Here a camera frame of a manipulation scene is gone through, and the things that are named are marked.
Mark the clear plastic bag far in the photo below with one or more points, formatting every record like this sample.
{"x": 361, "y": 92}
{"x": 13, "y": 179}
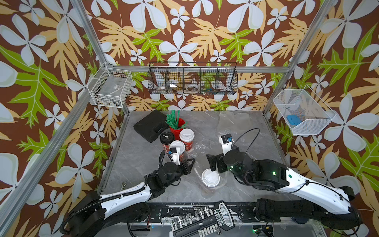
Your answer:
{"x": 237, "y": 122}

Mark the white lid cup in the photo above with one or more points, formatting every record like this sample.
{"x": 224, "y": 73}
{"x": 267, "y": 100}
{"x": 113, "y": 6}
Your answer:
{"x": 187, "y": 137}
{"x": 179, "y": 145}
{"x": 210, "y": 178}

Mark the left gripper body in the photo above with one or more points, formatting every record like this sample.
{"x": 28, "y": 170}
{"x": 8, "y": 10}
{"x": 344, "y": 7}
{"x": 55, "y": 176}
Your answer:
{"x": 183, "y": 167}

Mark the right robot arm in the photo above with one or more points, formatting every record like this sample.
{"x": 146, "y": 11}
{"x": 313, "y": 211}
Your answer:
{"x": 328, "y": 205}

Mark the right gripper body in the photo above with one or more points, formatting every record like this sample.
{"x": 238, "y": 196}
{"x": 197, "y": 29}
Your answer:
{"x": 218, "y": 163}

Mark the white wire basket right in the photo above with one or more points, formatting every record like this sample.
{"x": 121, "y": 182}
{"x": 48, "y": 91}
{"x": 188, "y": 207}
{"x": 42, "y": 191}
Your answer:
{"x": 315, "y": 113}

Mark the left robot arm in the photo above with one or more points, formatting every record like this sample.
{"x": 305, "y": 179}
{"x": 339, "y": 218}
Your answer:
{"x": 95, "y": 212}

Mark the black lid red cup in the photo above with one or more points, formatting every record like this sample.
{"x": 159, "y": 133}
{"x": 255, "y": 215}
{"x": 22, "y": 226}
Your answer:
{"x": 166, "y": 138}

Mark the black mounting rail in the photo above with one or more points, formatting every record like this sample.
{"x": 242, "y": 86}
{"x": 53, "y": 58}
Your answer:
{"x": 160, "y": 212}

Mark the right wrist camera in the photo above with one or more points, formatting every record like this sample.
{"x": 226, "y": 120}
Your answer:
{"x": 227, "y": 143}

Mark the blue object in basket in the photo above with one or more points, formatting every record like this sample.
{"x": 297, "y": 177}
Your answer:
{"x": 294, "y": 120}

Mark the steel wrench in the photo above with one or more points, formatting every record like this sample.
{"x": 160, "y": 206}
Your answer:
{"x": 123, "y": 185}

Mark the white wire basket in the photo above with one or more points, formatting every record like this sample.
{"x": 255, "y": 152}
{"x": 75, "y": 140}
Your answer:
{"x": 110, "y": 86}
{"x": 315, "y": 113}

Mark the white wire basket left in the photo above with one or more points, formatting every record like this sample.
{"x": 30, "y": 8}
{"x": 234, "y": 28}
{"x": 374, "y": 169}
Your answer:
{"x": 110, "y": 86}

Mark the black wire basket centre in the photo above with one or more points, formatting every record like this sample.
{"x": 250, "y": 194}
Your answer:
{"x": 215, "y": 78}

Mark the green wrapped straws bundle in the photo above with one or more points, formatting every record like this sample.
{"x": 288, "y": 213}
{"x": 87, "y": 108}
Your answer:
{"x": 172, "y": 119}

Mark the red straw holder cup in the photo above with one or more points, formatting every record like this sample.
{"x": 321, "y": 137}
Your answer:
{"x": 182, "y": 124}

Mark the socket wrench set tray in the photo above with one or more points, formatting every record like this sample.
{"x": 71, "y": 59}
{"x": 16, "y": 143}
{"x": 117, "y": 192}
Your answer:
{"x": 204, "y": 221}

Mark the clear plastic carrier bag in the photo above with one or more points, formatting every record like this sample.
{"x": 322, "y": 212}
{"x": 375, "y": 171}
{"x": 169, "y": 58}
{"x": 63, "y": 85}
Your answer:
{"x": 193, "y": 181}

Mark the black plastic case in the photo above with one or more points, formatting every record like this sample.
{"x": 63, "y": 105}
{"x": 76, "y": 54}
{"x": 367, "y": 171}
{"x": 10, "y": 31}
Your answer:
{"x": 151, "y": 126}

